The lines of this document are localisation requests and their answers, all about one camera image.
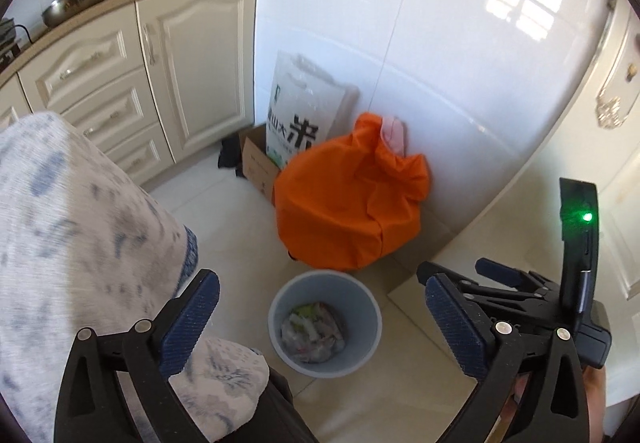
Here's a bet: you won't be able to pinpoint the clear plastic bag bundle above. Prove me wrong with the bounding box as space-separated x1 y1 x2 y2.
280 302 347 364

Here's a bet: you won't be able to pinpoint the grey blue trash bin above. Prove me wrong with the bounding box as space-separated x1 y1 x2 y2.
268 271 383 379

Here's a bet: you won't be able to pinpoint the person's right hand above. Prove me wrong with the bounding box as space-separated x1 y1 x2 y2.
499 364 609 443

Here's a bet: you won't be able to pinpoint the orange cloth bag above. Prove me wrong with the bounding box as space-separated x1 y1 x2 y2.
272 112 431 272

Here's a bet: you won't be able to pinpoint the cardboard box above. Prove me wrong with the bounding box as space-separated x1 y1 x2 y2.
240 123 280 203

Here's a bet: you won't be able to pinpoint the white rice bag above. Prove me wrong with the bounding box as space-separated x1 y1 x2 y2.
266 52 359 168

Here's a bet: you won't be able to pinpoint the lower cream cabinets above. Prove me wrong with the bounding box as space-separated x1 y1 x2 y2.
1 0 256 184

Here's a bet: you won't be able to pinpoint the black gas stove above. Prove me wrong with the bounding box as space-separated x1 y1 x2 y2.
0 18 34 71

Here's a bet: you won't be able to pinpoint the cream door with ornate handle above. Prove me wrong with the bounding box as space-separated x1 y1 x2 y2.
389 0 640 424

